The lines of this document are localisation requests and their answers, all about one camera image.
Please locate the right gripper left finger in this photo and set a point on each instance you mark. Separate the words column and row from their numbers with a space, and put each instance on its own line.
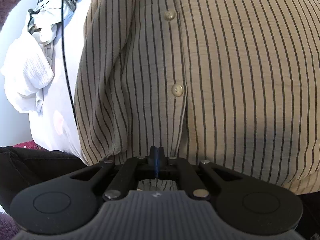
column 129, row 175

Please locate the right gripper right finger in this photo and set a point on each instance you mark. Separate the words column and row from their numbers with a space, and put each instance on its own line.
column 183, row 174

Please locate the brown striped button shirt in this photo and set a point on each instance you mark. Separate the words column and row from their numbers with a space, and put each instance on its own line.
column 232, row 81

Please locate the lilac polka dot bedsheet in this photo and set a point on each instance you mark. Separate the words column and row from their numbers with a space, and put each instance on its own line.
column 54, row 131

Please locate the white crumpled garment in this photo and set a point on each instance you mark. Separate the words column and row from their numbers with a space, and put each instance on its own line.
column 34, row 85

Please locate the light blue grey garment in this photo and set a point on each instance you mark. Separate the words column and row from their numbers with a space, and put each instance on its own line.
column 43, row 21

